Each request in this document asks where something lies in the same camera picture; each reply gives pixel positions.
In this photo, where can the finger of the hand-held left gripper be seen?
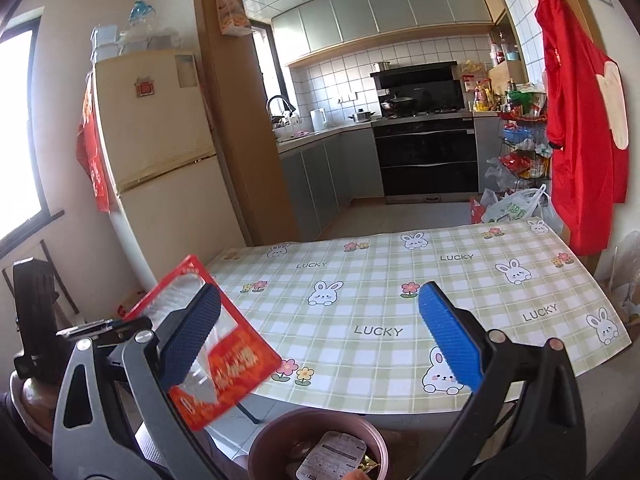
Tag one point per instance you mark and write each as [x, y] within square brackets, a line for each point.
[100, 329]

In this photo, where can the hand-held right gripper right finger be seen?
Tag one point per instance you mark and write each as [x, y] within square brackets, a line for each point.
[450, 345]

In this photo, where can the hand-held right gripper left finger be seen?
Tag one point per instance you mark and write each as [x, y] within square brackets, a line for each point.
[190, 330]

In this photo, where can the red clear-window packet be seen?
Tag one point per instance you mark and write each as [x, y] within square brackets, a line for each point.
[235, 360]

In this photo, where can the pink plastic bin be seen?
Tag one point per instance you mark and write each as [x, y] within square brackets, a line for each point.
[270, 435]

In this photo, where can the green checked rabbit tablecloth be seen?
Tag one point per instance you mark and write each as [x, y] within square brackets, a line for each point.
[375, 300]

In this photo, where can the black table leg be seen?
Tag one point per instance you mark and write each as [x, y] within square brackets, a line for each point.
[250, 412]

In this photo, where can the white green-printed plastic bag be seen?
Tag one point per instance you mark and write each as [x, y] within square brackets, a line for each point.
[515, 210]

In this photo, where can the white labelled packet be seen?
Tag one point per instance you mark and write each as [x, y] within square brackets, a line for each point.
[332, 455]

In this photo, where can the red printed cloth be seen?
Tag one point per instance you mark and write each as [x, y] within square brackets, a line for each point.
[92, 160]

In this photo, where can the cream refrigerator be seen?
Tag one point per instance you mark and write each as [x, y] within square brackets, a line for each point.
[160, 160]

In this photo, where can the dark-framed window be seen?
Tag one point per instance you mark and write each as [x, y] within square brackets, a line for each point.
[20, 135]

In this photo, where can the black built-in oven stove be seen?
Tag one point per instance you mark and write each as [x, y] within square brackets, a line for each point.
[425, 160]

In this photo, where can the translucent plastic bag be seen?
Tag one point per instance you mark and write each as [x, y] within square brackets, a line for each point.
[625, 270]

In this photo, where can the narrow grey base cabinet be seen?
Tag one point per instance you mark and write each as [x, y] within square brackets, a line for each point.
[487, 155]

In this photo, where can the grey lower kitchen cabinets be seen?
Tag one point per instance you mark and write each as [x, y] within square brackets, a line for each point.
[320, 185]

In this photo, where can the grey kitchen cabinets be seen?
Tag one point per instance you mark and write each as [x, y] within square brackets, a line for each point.
[380, 10]
[320, 185]

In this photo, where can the red apron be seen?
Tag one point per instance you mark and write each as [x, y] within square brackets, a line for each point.
[580, 160]

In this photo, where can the chrome kitchen faucet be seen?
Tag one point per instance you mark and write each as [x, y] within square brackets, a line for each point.
[280, 105]

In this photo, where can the steel lidded cooking pot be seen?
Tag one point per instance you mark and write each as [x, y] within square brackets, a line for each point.
[361, 116]

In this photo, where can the black wok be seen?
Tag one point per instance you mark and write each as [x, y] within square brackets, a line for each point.
[397, 105]

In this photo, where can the red fridge magnet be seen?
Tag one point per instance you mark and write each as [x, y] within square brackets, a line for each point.
[144, 87]

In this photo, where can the white electric kettle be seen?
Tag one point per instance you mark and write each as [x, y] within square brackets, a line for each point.
[318, 120]

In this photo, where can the group of condiment bottles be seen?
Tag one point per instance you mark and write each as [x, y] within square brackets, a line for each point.
[482, 95]

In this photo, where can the black range hood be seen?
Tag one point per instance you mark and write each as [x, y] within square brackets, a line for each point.
[420, 85]

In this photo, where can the stacked white plastic boxes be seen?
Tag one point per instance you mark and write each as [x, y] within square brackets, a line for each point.
[105, 45]

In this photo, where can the small steel pot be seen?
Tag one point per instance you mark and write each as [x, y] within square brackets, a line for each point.
[381, 66]

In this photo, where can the pile of clear plastic bags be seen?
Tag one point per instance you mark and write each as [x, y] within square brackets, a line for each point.
[150, 42]

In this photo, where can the blue-topped clear bottle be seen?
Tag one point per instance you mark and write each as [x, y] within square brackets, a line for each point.
[142, 12]

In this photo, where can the hanging orange snack bag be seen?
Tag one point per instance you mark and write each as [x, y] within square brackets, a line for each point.
[232, 15]

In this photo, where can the grey upper kitchen cabinets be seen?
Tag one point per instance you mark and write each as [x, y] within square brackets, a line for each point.
[380, 10]

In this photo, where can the wooden wall cabinet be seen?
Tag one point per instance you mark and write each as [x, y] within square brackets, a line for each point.
[507, 77]

